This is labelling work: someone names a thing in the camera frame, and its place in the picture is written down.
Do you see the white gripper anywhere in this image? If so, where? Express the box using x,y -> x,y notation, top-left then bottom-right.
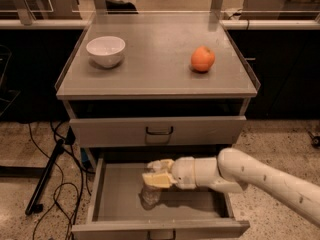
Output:
142,157 -> 227,190

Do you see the clear plastic water bottle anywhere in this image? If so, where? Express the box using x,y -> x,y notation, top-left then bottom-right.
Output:
140,181 -> 168,210

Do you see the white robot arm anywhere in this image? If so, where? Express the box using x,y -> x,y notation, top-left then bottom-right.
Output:
142,148 -> 320,226

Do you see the closed top drawer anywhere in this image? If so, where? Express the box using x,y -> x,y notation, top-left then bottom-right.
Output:
70,116 -> 246,148

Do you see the open middle drawer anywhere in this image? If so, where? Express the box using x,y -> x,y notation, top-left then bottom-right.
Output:
72,159 -> 250,240

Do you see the grey drawer cabinet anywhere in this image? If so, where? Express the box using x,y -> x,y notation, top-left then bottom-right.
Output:
54,11 -> 261,240

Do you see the orange fruit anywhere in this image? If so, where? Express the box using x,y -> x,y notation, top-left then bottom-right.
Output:
191,46 -> 215,72

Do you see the black floor stand bar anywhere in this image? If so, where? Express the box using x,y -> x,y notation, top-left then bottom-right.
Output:
25,139 -> 64,216

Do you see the white ceramic bowl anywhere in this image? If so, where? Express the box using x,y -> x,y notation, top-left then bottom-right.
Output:
86,36 -> 126,68

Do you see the black floor cable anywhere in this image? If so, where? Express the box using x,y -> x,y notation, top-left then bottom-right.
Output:
27,120 -> 94,240

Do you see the white counter rail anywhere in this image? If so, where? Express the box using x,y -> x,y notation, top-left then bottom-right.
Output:
0,19 -> 320,30

